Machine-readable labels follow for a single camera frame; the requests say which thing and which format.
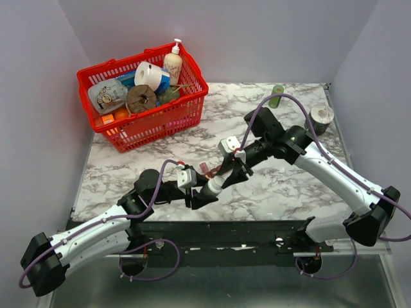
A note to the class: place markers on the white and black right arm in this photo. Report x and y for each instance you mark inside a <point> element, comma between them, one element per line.
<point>370,204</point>

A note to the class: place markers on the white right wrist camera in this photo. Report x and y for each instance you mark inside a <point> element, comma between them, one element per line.
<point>231,145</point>

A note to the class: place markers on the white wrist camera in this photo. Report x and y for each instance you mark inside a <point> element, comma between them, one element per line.
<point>231,145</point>
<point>186,177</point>

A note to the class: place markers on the white bottle cap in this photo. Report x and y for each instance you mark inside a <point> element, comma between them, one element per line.
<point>220,179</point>

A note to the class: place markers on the small orange box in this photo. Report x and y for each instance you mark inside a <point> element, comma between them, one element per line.
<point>107,119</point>

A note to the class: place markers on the white printed snack bag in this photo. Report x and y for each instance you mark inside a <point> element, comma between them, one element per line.
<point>107,96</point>

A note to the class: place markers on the red plastic shopping basket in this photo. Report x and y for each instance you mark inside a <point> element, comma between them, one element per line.
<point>161,121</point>

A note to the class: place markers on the white pump lotion bottle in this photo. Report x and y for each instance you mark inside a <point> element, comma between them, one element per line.
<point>173,63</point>

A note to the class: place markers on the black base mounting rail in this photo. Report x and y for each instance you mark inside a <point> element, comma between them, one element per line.
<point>221,243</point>

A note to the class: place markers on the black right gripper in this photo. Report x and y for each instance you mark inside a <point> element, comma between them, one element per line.
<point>238,174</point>

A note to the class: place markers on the camouflage tape roll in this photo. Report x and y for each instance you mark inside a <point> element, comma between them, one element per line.
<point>321,116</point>

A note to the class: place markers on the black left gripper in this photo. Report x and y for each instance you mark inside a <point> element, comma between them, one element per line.
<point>198,199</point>

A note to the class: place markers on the green leafy vegetable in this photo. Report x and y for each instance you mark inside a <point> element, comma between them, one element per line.
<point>170,94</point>

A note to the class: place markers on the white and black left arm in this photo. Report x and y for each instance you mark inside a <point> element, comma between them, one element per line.
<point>48,261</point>

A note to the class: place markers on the orange fruit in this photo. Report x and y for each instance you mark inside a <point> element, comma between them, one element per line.
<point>121,113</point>

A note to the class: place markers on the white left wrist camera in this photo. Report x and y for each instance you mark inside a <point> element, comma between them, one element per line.
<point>186,177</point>

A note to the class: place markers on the white pill bottle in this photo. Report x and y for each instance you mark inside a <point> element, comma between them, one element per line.
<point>212,188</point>

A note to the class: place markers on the blue package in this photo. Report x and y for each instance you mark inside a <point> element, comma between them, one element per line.
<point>127,79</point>

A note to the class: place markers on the white toilet paper roll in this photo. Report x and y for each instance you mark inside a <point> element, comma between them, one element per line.
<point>157,78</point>

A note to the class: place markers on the green cylindrical bottle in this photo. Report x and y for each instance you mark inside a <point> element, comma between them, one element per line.
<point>274,102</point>

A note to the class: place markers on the aluminium extrusion rail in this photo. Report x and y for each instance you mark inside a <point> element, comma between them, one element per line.
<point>343,247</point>

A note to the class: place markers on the red weekly pill organizer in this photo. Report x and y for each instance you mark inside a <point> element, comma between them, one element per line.
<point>207,172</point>

